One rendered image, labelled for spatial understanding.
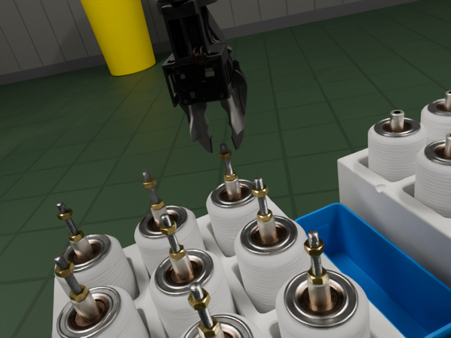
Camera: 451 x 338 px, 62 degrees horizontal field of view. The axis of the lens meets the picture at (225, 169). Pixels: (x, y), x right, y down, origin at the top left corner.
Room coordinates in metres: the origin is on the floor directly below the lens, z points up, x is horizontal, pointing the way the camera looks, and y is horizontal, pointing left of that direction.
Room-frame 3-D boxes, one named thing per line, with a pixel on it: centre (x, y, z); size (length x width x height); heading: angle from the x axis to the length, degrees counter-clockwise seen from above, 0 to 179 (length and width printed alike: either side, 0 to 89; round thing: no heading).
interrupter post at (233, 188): (0.49, 0.00, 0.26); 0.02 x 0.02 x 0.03
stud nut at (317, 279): (0.27, -0.06, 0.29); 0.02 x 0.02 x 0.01; 72
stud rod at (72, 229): (0.43, 0.22, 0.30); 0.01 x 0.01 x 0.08
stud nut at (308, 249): (0.27, -0.06, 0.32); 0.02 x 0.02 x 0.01; 72
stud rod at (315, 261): (0.27, -0.06, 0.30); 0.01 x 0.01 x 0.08
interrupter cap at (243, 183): (0.49, 0.00, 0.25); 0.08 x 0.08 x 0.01
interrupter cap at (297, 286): (0.27, -0.06, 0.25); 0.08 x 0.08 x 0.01
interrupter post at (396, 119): (0.58, -0.31, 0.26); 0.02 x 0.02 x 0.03
